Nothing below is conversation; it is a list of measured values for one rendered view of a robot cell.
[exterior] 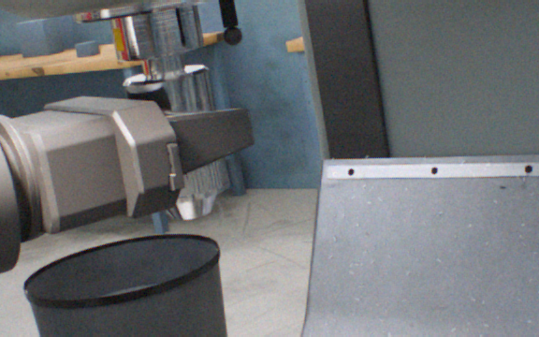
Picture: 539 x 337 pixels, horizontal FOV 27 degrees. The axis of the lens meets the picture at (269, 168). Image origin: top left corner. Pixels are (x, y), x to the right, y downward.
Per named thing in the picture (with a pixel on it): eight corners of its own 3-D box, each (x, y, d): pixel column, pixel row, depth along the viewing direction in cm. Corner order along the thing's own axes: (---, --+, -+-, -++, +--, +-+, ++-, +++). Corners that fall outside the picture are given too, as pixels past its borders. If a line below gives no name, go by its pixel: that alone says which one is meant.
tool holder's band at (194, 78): (151, 102, 57) (147, 82, 57) (110, 99, 61) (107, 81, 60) (227, 82, 59) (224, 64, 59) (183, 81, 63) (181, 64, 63)
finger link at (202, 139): (250, 153, 60) (150, 182, 57) (240, 96, 60) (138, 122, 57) (266, 156, 59) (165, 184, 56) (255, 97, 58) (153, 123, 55)
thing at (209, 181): (171, 209, 58) (151, 102, 57) (131, 199, 62) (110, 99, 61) (245, 185, 60) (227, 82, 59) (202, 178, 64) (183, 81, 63)
